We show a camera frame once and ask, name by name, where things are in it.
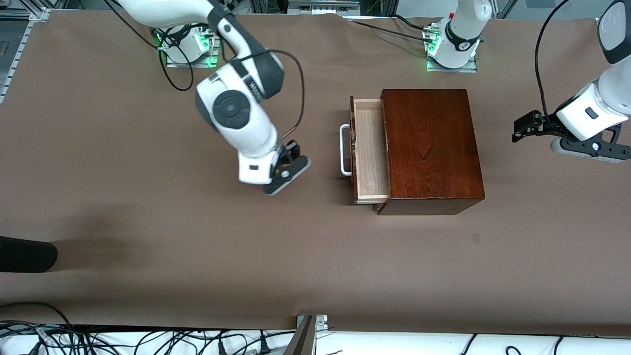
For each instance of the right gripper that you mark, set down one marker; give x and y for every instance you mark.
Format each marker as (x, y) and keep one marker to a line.
(291, 150)

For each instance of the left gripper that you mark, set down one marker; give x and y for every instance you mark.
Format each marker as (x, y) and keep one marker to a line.
(545, 125)

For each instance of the wooden drawer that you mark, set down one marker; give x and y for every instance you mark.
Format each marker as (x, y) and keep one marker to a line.
(369, 148)

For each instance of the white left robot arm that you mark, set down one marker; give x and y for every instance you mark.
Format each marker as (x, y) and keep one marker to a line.
(463, 29)

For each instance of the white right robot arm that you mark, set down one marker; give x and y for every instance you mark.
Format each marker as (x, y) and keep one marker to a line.
(231, 108)

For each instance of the dark wooden drawer cabinet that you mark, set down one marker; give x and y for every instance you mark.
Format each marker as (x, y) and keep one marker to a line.
(429, 148)

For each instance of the table cover sheet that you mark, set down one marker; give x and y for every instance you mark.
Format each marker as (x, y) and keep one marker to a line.
(296, 246)

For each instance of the black cylinder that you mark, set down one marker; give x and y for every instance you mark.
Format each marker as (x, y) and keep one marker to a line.
(24, 254)

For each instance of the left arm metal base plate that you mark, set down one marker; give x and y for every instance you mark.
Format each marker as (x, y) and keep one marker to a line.
(451, 70)

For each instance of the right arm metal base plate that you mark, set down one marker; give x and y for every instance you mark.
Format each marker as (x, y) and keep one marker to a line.
(192, 64)

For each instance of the aluminium frame with electronics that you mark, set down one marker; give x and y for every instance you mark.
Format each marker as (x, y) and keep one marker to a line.
(323, 6)

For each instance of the small metal bracket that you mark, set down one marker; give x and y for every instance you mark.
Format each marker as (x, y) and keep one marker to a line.
(320, 321)

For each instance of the dark metal post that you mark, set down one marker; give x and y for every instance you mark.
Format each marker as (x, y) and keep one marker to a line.
(300, 342)

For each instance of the aluminium table edge rail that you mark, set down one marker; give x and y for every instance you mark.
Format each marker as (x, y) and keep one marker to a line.
(12, 56)

